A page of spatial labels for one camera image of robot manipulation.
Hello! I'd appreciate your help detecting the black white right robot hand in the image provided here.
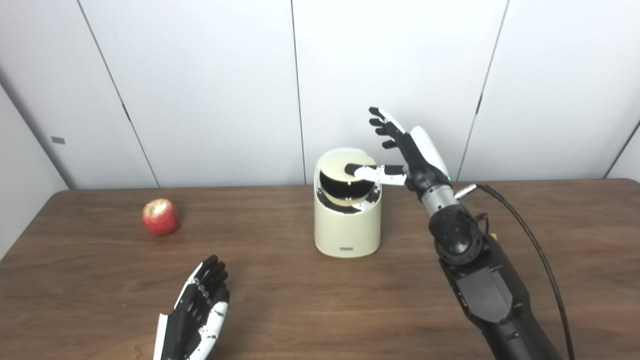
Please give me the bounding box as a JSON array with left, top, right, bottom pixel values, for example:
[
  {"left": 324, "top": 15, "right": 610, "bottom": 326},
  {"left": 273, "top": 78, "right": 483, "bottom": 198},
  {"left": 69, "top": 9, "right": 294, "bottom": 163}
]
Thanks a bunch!
[{"left": 344, "top": 106, "right": 451, "bottom": 195}]

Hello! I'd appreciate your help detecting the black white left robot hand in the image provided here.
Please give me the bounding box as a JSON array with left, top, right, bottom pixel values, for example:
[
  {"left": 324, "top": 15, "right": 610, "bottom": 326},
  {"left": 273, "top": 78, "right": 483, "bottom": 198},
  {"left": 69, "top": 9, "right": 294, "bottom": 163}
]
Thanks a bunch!
[{"left": 153, "top": 255, "right": 231, "bottom": 360}]

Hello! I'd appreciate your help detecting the round cream bin lid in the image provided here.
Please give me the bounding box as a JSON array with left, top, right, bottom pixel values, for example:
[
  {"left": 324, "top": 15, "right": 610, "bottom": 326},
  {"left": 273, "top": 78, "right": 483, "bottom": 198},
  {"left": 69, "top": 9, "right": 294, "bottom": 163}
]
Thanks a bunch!
[{"left": 320, "top": 154, "right": 378, "bottom": 181}]

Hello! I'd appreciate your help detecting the red apple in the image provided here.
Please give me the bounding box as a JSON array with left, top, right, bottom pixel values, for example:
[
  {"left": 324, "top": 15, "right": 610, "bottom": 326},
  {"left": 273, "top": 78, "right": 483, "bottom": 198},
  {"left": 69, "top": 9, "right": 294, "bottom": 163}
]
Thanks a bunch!
[{"left": 142, "top": 198, "right": 180, "bottom": 237}]

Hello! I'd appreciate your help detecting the cream-colored bin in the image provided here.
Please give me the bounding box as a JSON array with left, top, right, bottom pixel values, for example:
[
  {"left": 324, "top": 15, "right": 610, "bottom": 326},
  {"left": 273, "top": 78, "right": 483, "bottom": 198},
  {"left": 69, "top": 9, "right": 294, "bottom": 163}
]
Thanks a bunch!
[{"left": 313, "top": 147, "right": 383, "bottom": 259}]

